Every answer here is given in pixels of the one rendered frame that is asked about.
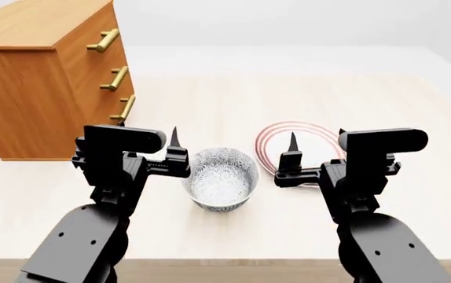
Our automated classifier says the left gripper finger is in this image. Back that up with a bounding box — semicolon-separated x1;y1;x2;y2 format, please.
165;126;191;172
71;136;90;163

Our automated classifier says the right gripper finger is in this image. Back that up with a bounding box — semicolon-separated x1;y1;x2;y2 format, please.
277;132;304;175
383;153;403;178

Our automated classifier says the wooden drawer front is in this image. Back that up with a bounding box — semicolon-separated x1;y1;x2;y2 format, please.
60;40;134;125
54;0;125;88
68;78;137;160

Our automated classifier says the wooden three-drawer cabinet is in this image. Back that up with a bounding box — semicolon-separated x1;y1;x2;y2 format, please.
0;0;137;162

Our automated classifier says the white plate with red rings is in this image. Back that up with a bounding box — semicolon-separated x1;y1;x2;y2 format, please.
254;119;347;189

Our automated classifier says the blue patterned ceramic bowl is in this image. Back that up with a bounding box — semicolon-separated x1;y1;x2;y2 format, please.
180;146;260;215

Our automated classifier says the black right gripper camera box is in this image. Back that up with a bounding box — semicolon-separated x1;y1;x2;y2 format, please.
337;127;430;190

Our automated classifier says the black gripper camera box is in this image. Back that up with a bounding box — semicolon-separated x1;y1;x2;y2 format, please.
337;127;430;190
82;123;168;187

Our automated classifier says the black left gripper camera box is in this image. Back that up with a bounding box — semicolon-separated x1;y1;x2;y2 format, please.
82;123;168;187

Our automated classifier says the brass bar drawer handle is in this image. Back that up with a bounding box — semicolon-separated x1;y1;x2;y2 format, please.
86;28;121;54
109;94;137;122
99;65;130;92

